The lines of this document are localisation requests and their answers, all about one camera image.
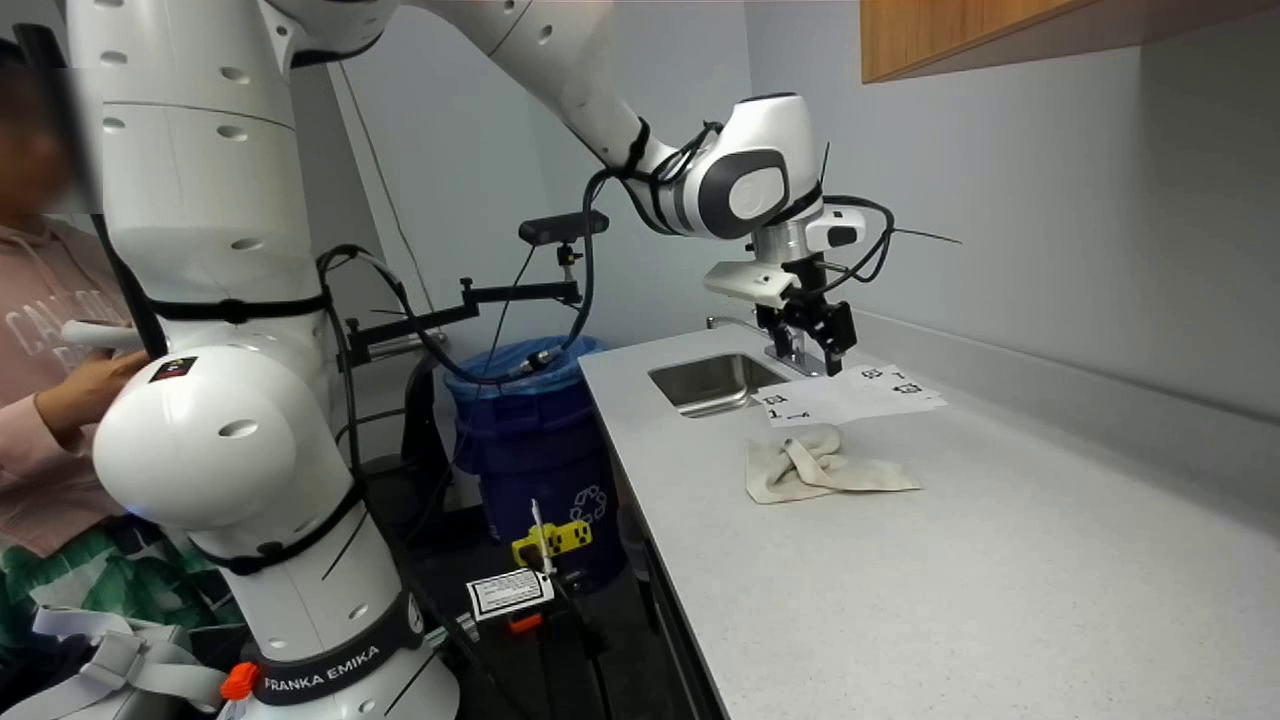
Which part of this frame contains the white paper sheet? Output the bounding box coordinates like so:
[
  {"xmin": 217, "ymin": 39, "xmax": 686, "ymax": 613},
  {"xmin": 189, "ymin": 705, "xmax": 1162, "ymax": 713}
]
[{"xmin": 762, "ymin": 364, "xmax": 945, "ymax": 429}]

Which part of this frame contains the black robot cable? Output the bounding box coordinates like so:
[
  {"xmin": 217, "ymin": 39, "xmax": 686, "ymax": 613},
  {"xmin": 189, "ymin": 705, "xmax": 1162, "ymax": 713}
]
[{"xmin": 312, "ymin": 115, "xmax": 903, "ymax": 405}]

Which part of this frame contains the cream cloth towel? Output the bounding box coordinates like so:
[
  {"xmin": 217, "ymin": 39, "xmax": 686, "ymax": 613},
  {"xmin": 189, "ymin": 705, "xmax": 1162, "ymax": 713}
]
[{"xmin": 744, "ymin": 429, "xmax": 919, "ymax": 502}]

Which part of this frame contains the grey strap bag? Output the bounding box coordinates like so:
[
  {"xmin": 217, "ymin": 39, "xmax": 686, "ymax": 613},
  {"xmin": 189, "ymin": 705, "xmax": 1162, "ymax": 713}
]
[{"xmin": 0, "ymin": 603, "xmax": 225, "ymax": 720}]

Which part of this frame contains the yellow clamp tool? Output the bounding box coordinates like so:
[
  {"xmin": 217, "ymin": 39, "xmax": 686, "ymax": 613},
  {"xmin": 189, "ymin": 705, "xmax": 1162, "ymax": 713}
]
[{"xmin": 511, "ymin": 516, "xmax": 594, "ymax": 570}]

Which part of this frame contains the blue trash bin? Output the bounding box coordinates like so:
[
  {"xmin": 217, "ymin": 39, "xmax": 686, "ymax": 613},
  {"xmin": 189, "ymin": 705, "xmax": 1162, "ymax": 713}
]
[{"xmin": 450, "ymin": 337, "xmax": 628, "ymax": 591}]

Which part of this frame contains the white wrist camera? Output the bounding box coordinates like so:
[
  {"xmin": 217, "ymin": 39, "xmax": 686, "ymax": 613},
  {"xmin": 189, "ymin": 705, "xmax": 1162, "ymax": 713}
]
[{"xmin": 705, "ymin": 260, "xmax": 799, "ymax": 309}]

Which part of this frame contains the person in pink shirt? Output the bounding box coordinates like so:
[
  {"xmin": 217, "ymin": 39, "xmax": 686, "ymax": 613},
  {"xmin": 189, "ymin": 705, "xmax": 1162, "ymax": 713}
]
[{"xmin": 0, "ymin": 49, "xmax": 149, "ymax": 557}]

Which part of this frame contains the wooden wall cabinet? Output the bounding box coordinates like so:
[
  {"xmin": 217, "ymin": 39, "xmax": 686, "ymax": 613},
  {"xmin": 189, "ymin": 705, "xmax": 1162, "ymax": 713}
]
[{"xmin": 862, "ymin": 0, "xmax": 1280, "ymax": 85}]

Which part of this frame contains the stainless steel sink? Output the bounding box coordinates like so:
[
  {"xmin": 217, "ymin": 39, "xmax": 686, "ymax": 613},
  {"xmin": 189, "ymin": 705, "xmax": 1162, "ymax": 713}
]
[{"xmin": 648, "ymin": 352, "xmax": 782, "ymax": 417}]

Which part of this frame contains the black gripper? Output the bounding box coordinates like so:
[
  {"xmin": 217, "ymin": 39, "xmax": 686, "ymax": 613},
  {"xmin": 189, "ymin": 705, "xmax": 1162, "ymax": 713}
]
[{"xmin": 758, "ymin": 256, "xmax": 857, "ymax": 376}]

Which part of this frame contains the person's hand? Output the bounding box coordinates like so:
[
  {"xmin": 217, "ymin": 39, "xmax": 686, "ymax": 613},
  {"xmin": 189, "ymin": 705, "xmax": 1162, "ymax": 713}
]
[{"xmin": 37, "ymin": 352, "xmax": 149, "ymax": 443}]

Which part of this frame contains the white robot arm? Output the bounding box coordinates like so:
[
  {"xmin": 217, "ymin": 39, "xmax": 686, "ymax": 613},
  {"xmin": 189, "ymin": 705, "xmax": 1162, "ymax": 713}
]
[{"xmin": 70, "ymin": 0, "xmax": 864, "ymax": 720}]

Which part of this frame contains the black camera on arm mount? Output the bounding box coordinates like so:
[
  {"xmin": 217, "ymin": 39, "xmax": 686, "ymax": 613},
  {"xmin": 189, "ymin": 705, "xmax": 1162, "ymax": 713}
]
[{"xmin": 358, "ymin": 209, "xmax": 613, "ymax": 352}]

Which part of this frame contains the green patterned cloth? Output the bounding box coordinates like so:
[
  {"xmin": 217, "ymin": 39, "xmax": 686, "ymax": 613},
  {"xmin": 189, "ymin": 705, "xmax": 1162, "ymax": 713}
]
[{"xmin": 0, "ymin": 520, "xmax": 248, "ymax": 658}]

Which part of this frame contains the white label tag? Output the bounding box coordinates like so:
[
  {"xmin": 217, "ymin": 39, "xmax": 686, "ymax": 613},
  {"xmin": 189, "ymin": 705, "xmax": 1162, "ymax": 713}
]
[{"xmin": 470, "ymin": 567, "xmax": 555, "ymax": 620}]

